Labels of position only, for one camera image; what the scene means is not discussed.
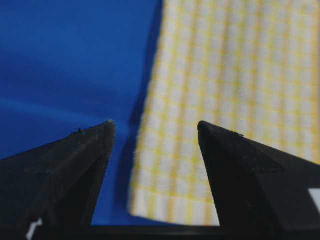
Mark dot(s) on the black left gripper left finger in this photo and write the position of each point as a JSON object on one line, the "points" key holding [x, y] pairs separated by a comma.
{"points": [[57, 184]]}

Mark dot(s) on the yellow white striped towel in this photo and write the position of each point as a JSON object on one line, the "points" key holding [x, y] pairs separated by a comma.
{"points": [[250, 66]]}

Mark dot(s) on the blue table cloth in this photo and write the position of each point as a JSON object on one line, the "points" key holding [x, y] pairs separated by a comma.
{"points": [[73, 64]]}

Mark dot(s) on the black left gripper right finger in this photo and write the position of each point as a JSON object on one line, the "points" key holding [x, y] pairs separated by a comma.
{"points": [[260, 193]]}

